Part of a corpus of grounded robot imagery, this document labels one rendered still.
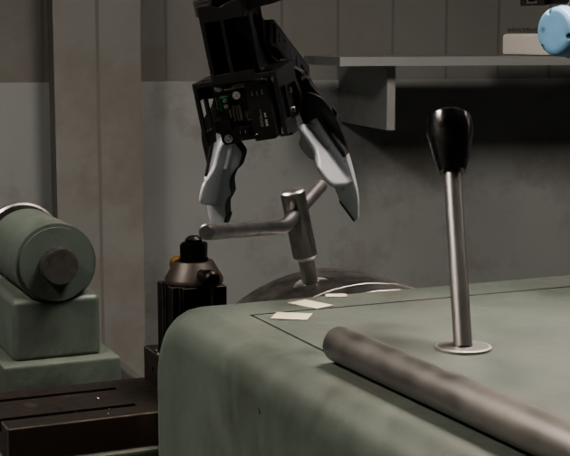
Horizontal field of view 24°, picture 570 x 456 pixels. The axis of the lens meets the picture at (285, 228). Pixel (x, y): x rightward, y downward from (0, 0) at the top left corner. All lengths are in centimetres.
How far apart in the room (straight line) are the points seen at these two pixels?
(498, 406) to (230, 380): 26
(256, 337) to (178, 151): 402
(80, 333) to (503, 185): 326
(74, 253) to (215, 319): 131
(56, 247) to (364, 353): 149
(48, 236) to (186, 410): 129
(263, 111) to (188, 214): 388
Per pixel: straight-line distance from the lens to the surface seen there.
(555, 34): 200
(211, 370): 89
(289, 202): 115
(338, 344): 78
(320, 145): 109
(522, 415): 63
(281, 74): 105
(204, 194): 110
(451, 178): 88
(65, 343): 225
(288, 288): 118
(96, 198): 466
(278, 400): 79
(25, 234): 222
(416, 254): 520
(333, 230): 507
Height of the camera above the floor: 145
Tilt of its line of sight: 8 degrees down
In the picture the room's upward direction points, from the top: straight up
